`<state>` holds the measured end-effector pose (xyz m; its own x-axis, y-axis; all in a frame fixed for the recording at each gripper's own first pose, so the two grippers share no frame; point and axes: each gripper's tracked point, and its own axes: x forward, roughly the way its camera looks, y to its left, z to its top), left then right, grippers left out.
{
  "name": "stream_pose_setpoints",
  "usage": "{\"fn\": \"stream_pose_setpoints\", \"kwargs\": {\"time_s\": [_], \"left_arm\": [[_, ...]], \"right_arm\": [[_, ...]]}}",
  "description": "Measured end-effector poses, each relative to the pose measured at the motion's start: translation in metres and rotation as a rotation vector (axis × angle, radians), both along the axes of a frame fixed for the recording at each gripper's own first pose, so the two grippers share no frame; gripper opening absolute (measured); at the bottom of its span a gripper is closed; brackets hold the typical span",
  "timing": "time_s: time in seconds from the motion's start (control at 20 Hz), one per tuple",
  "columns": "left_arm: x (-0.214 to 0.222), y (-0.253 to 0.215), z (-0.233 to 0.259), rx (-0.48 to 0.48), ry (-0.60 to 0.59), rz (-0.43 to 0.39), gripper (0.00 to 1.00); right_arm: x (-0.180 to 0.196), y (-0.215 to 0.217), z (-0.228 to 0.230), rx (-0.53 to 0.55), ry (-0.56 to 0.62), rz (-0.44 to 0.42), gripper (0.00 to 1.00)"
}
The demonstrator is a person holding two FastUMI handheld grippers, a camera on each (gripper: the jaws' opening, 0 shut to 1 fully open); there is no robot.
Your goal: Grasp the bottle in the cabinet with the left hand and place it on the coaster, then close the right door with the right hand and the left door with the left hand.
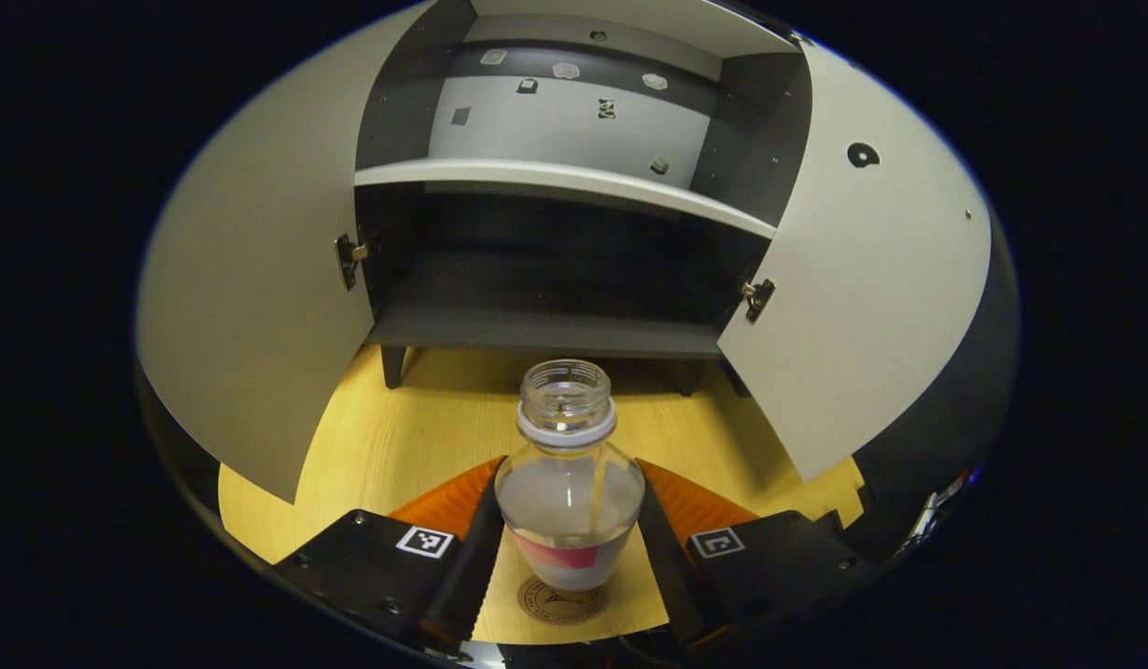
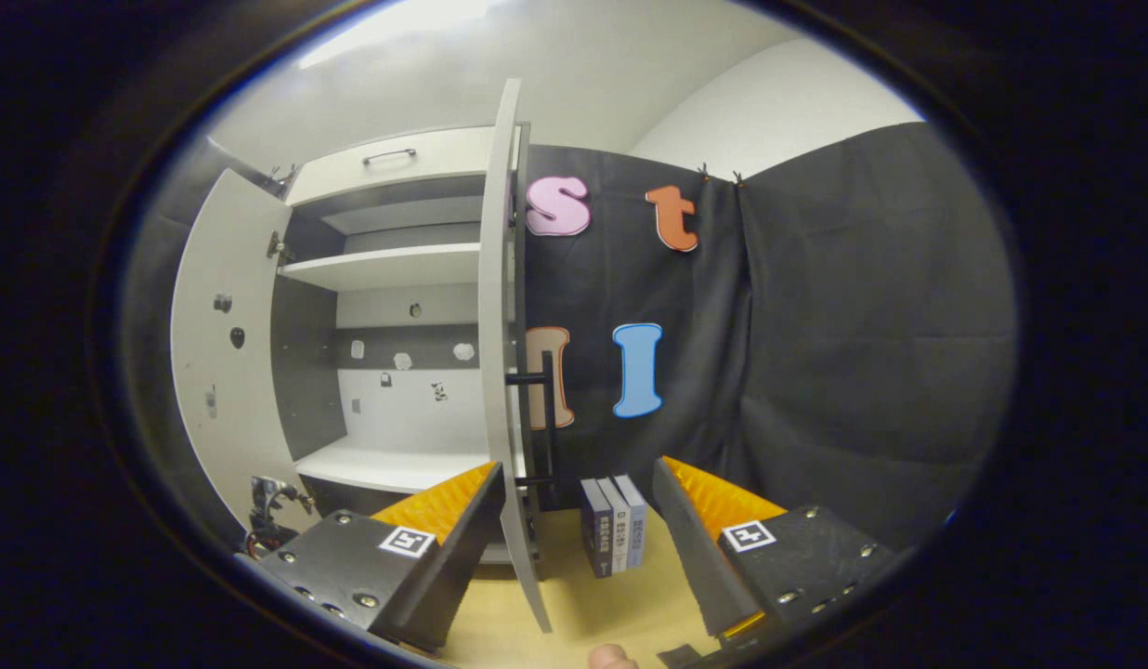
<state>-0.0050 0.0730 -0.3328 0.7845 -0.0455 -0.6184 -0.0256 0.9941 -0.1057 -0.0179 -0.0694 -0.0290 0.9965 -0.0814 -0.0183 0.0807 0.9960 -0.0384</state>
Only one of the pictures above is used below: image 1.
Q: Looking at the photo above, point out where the white cabinet door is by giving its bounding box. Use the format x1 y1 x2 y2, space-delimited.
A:
136 5 380 507
718 42 993 484

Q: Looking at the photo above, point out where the clear plastic bottle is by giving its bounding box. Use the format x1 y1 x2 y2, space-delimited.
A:
495 360 646 593

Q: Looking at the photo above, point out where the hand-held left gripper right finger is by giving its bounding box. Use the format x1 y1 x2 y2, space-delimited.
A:
634 457 877 651

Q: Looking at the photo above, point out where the white and grey cabinet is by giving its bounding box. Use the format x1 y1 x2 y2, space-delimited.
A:
356 0 812 391

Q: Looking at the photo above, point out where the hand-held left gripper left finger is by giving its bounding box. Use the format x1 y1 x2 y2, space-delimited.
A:
275 455 508 661

